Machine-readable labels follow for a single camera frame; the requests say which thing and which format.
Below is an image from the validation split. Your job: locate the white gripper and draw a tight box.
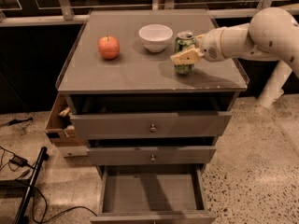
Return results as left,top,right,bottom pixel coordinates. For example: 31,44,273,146
171,28,225,65

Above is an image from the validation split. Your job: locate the green soda can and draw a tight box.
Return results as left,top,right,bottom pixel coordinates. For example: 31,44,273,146
175,31,195,75

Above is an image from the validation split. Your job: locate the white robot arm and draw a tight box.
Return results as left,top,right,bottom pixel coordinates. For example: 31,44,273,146
171,7,299,77

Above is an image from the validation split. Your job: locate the grey drawer cabinet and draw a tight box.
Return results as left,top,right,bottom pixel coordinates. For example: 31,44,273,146
55,9,250,224

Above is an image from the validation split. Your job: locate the grey top drawer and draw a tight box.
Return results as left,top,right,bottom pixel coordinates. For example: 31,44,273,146
71,111,232,140

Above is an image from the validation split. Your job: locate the grey drawer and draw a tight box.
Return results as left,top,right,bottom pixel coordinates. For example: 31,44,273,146
91,164,216,224
71,111,232,140
86,146,216,165

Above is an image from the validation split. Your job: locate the grey middle drawer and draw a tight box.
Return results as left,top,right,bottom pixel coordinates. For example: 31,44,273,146
86,146,216,165

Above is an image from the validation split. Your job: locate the grey bottom drawer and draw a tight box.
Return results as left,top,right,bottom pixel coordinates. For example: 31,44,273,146
91,164,216,224

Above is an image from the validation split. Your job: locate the white ceramic bowl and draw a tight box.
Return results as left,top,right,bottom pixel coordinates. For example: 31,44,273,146
138,24,173,53

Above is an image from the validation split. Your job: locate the red apple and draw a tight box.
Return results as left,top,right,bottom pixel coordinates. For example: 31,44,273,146
98,35,120,60

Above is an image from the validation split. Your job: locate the cardboard box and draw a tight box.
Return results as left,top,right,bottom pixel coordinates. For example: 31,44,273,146
45,94,87,158

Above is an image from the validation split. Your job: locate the metal window railing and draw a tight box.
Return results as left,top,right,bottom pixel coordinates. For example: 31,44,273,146
0,0,299,26

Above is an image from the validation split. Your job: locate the black power adapter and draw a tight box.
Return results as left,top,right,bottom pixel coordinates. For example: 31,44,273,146
9,156,28,167

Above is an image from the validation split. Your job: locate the black metal stand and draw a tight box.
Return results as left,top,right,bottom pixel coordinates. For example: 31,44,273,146
0,147,49,224

